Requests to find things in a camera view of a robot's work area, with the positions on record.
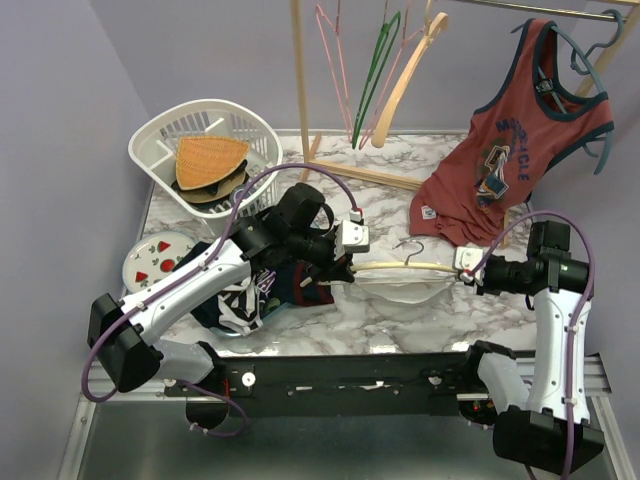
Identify wooden clothes rack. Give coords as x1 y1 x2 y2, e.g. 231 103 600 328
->
288 0 640 249

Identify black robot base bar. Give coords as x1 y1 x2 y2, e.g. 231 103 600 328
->
164 352 516 419

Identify white tank top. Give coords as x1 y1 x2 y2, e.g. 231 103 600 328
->
351 262 457 305

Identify dark hats in basket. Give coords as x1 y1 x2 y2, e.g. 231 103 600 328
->
171 160 249 205

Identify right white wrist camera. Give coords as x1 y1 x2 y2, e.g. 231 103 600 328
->
453 246 484 284

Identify red graphic tank top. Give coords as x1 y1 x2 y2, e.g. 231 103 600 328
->
408 18 614 246

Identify green plastic hanger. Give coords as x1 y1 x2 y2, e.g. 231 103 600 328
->
351 1 402 149

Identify tan wooden hanger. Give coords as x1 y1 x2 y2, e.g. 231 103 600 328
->
371 1 449 148

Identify white plastic laundry basket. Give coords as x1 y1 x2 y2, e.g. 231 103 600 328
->
128 99 283 226

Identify blue plastic hanger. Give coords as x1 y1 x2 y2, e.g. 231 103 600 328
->
547 8 626 175

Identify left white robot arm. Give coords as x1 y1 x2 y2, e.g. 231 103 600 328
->
87 183 368 395

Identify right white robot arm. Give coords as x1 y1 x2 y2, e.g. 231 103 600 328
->
459 211 604 479

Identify pile of dark clothes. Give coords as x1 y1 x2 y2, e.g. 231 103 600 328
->
189 244 335 336

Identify watermelon pattern plate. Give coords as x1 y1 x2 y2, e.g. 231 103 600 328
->
122 230 195 293

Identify clear blue plastic bin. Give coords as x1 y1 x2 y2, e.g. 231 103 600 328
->
207 214 337 338

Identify pink wire hanger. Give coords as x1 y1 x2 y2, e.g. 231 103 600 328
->
315 1 354 141
356 1 425 150

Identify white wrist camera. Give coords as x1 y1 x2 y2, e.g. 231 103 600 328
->
334 220 370 259
453 246 484 284

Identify cream wooden hanger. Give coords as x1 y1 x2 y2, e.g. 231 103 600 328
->
300 239 458 287

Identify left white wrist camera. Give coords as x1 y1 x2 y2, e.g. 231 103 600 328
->
334 220 370 259

